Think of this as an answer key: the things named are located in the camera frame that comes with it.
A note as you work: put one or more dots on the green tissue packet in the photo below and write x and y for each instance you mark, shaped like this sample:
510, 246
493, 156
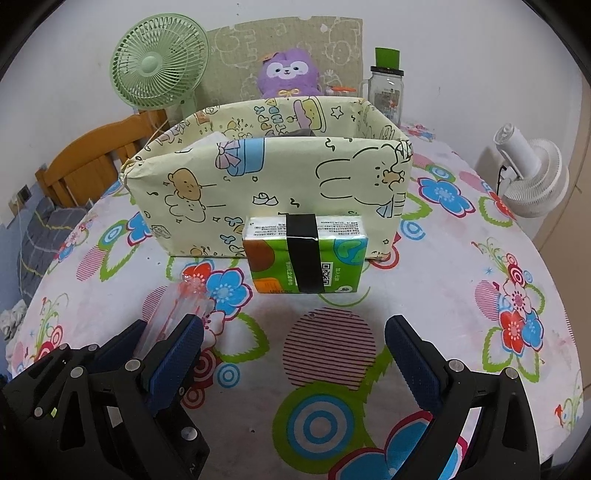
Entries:
272, 258

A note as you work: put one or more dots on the beige wardrobe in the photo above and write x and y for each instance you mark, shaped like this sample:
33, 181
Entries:
577, 161

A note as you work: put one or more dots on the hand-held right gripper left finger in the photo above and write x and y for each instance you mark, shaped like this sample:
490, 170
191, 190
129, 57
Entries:
178, 360

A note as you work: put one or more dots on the floral tablecloth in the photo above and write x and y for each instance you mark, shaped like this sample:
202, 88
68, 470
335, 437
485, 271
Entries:
438, 300

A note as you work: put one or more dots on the white standing fan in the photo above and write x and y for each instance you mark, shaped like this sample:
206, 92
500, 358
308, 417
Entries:
535, 180

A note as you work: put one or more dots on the green cartoon print board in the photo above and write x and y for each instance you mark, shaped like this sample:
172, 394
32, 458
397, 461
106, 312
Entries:
235, 50

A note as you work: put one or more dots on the clear plastic bag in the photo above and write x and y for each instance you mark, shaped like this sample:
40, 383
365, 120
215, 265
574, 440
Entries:
184, 297

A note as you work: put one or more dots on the cartoon print storage box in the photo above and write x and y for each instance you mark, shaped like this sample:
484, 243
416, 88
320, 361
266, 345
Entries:
194, 194

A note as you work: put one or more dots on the purple plush toy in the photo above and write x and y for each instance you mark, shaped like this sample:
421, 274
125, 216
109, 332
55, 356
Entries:
288, 69

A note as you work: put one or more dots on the glass jar with green lid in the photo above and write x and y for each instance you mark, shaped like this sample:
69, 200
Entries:
385, 92

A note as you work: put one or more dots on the wall socket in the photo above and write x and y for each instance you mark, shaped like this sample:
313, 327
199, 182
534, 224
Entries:
23, 194

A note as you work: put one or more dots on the green desk fan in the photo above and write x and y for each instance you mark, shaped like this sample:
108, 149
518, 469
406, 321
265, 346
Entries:
152, 60

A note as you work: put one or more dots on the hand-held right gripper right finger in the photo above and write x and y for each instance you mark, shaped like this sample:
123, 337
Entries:
411, 360

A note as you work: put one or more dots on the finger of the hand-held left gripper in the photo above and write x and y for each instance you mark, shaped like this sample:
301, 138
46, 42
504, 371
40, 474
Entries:
190, 445
120, 344

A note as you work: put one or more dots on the grey sock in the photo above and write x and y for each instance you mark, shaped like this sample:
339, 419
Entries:
300, 134

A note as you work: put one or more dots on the white cloth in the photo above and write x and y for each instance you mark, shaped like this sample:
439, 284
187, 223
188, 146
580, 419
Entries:
212, 139

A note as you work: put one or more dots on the grey plaid pillow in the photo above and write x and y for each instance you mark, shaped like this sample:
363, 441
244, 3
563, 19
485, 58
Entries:
46, 230

